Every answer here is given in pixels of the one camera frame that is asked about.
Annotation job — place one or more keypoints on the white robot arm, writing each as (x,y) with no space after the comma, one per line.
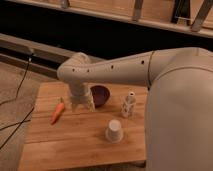
(179,106)

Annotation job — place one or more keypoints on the dark purple bowl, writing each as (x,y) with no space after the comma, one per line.
(100,94)

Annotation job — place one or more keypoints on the white paper cup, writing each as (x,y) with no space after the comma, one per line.
(114,131)

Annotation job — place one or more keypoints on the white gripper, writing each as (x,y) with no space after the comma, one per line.
(81,93)

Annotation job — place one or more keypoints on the orange pepper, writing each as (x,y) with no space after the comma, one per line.
(58,111)

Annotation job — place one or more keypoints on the white patterned bottle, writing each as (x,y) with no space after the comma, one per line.
(128,105)

